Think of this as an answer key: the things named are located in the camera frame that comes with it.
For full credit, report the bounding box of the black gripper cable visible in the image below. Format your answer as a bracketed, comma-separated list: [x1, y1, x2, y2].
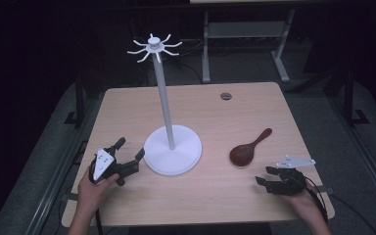
[94, 209, 105, 235]
[293, 175, 329, 225]

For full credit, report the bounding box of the person's left hand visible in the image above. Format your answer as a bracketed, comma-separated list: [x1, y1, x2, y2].
[76, 167, 120, 217]

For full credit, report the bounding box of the black cable on floor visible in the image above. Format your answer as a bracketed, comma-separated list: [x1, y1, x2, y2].
[330, 193, 373, 235]

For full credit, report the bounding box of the grey table bracket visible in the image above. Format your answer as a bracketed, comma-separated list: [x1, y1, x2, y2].
[60, 192, 79, 202]
[316, 184, 336, 196]

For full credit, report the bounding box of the person's right hand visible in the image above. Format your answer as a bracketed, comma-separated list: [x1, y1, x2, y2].
[281, 187, 324, 225]

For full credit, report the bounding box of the white hook rack stand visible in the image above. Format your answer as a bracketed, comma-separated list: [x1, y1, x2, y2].
[126, 32, 204, 177]

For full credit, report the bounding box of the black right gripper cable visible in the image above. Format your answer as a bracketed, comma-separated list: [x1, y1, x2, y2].
[293, 175, 329, 225]

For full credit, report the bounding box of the dark red wooden spoon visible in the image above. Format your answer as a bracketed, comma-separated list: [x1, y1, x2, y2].
[229, 127, 273, 167]

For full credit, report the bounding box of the black metal stand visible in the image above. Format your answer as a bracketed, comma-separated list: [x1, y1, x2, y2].
[342, 67, 371, 126]
[64, 73, 86, 127]

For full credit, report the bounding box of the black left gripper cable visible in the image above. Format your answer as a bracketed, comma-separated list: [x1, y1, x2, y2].
[94, 209, 105, 235]

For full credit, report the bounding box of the metal floor rail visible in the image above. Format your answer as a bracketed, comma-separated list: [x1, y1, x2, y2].
[325, 96, 376, 212]
[25, 97, 103, 235]

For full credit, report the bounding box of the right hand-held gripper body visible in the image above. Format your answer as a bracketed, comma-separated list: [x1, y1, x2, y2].
[266, 154, 317, 197]

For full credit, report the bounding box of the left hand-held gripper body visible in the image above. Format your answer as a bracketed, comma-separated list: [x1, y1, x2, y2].
[88, 148, 141, 187]

